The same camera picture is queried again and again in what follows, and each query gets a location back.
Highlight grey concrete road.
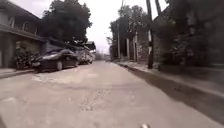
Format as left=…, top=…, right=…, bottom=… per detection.
left=0, top=59, right=224, bottom=128

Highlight building with dark roof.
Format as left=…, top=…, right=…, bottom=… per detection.
left=83, top=40, right=98, bottom=55

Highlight dark bush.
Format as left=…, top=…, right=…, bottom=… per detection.
left=13, top=48, right=40, bottom=70

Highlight dark leafy trees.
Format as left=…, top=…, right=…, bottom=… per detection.
left=108, top=4, right=150, bottom=62

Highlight dark overgrown wall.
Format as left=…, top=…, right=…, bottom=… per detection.
left=152, top=0, right=224, bottom=73

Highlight black car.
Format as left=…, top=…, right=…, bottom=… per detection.
left=30, top=48, right=80, bottom=73

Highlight grey concrete pavement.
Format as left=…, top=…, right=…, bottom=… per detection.
left=0, top=67, right=35, bottom=80
left=114, top=60, right=224, bottom=100

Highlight dark utility pole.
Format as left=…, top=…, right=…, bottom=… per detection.
left=145, top=0, right=155, bottom=70

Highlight thin pole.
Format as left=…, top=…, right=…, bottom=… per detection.
left=116, top=0, right=125, bottom=61

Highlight grey house with balcony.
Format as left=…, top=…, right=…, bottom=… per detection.
left=0, top=0, right=47, bottom=70

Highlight large dark tree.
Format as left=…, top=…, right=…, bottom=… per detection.
left=39, top=0, right=94, bottom=45

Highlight white vehicle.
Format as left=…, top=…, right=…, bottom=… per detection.
left=75, top=49, right=95, bottom=66

